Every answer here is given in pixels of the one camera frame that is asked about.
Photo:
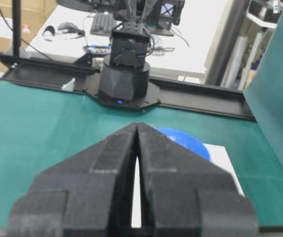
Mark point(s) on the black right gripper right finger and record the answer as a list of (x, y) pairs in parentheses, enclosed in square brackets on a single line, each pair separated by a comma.
[(189, 196)]

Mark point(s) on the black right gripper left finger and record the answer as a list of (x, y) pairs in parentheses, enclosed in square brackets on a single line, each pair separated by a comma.
[(85, 195)]

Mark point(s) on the blue plastic gear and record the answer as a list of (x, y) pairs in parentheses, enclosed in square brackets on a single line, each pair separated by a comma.
[(186, 140)]

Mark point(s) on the white rectangular board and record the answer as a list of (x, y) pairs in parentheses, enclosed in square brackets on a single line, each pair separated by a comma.
[(217, 155)]

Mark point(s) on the green table mat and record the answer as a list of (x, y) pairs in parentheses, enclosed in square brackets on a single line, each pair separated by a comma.
[(39, 128)]

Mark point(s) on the green side panel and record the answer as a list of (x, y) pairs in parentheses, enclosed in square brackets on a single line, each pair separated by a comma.
[(265, 93)]

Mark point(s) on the white desk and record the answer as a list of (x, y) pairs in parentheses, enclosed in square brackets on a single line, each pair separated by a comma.
[(131, 48)]

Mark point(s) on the black computer mouse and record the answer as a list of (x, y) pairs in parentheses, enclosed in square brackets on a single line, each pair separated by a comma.
[(69, 27)]

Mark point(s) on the black keyboard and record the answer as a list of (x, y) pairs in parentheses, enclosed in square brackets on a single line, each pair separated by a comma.
[(103, 24)]

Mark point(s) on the cardboard box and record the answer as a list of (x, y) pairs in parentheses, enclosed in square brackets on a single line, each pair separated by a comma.
[(34, 14)]

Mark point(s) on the black vertical pole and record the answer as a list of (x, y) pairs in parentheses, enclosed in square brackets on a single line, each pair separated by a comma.
[(16, 23)]

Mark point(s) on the black aluminium rail frame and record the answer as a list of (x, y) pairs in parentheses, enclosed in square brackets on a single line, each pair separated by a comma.
[(52, 75)]

